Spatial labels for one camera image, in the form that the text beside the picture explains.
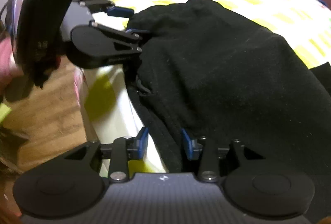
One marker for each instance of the green checkered floral bedsheet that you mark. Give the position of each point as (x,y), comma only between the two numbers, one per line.
(107,110)

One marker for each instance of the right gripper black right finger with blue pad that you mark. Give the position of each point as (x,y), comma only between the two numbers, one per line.
(209,162)

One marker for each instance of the black pants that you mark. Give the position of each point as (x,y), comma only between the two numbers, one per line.
(211,72)

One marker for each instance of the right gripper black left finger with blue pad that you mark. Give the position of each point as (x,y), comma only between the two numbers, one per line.
(125,155)

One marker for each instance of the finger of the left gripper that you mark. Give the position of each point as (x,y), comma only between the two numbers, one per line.
(106,6)
(96,42)

